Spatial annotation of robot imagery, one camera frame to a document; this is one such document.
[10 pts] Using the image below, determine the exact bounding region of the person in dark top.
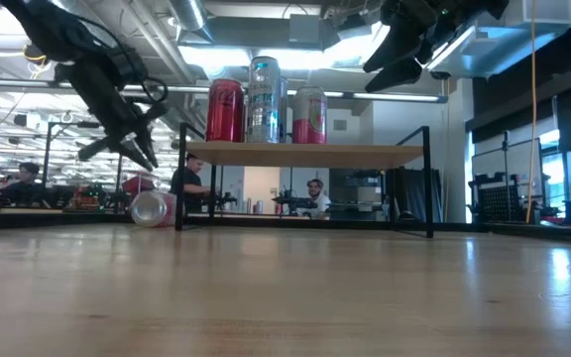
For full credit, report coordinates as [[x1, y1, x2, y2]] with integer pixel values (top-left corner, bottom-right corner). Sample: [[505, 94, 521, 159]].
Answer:
[[169, 152, 212, 214]]

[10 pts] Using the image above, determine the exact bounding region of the silver ventilation duct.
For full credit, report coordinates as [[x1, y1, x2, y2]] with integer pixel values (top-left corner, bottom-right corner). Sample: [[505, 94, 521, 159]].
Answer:
[[169, 0, 215, 44]]

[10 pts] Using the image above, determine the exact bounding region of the grey ceiling box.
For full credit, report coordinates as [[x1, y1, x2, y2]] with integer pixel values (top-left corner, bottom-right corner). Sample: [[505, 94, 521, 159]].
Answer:
[[287, 13, 324, 45]]

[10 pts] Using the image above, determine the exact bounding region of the black tripod stand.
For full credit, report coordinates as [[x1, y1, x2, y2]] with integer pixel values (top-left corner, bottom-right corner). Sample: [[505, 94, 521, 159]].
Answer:
[[501, 129, 513, 224]]

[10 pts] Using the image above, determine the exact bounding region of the dark equipment cabinet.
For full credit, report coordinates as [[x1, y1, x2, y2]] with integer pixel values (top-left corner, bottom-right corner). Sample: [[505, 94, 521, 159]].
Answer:
[[329, 169, 391, 222]]

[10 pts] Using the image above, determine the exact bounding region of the person seated at desk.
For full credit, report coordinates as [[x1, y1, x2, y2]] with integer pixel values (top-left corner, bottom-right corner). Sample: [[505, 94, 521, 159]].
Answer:
[[0, 162, 49, 207]]

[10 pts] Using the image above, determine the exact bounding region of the black background station frame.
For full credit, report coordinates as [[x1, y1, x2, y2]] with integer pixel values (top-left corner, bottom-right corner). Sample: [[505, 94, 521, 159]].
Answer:
[[42, 121, 126, 214]]

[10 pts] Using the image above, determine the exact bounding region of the red machine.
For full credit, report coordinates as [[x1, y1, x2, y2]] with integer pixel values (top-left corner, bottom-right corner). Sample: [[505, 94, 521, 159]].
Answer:
[[122, 174, 157, 197]]

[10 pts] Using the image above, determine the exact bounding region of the wooden shelf with black legs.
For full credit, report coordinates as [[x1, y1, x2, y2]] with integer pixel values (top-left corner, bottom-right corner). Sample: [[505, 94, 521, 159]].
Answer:
[[174, 122, 435, 240]]

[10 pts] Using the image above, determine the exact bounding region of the black perforated rack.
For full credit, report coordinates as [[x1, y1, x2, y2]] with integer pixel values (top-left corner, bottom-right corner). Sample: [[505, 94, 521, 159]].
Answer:
[[468, 171, 544, 224]]

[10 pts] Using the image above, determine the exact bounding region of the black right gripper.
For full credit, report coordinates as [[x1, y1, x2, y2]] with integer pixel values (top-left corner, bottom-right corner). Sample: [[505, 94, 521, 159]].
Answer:
[[362, 0, 511, 95]]

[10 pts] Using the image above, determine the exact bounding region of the black aluminium table frame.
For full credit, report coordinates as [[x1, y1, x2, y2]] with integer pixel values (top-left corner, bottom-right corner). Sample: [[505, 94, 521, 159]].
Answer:
[[0, 210, 571, 245]]

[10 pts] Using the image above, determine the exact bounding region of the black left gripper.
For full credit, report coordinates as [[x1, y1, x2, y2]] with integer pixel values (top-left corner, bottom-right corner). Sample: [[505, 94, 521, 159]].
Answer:
[[55, 61, 171, 173]]

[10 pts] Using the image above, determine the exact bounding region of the long ceiling light tube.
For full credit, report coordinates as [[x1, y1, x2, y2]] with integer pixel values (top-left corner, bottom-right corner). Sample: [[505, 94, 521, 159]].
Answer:
[[0, 76, 449, 104]]

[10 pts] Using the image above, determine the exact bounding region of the person seated behind robot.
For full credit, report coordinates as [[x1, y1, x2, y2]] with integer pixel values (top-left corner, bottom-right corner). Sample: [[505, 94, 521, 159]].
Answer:
[[300, 178, 333, 220]]

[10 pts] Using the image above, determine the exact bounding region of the yellow cable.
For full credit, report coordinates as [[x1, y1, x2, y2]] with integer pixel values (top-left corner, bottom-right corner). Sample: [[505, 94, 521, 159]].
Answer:
[[525, 0, 539, 224]]

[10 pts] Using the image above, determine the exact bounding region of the red cola can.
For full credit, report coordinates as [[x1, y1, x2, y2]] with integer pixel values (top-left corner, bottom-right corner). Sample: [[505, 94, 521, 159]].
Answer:
[[204, 77, 247, 144]]

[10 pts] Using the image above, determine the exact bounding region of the silver and pink beverage can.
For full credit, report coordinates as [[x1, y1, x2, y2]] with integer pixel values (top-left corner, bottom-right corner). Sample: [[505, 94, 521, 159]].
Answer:
[[291, 85, 328, 146]]

